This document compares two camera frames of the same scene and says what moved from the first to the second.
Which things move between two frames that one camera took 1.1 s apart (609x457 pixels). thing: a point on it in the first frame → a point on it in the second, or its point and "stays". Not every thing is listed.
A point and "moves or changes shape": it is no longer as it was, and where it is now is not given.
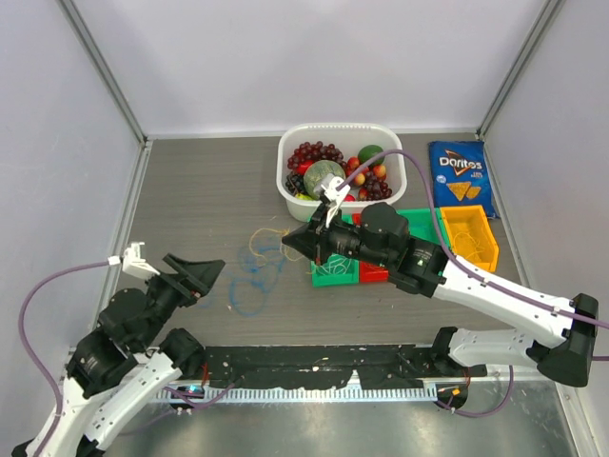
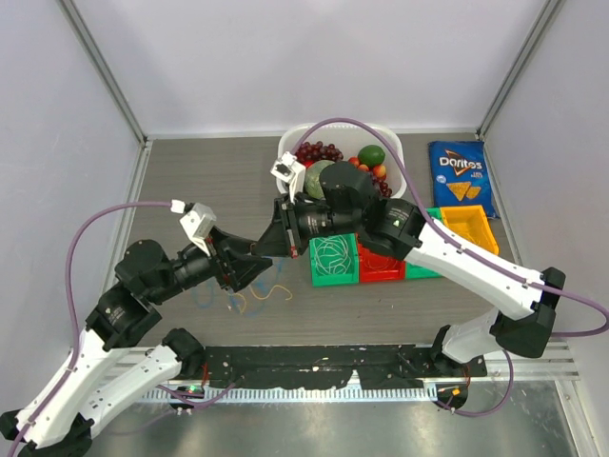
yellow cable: (281, 248) moves or changes shape
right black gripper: (313, 239) → (284, 237)
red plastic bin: (370, 272) stays
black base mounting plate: (321, 367) stays
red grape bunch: (317, 151) stays
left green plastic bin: (337, 269) stays
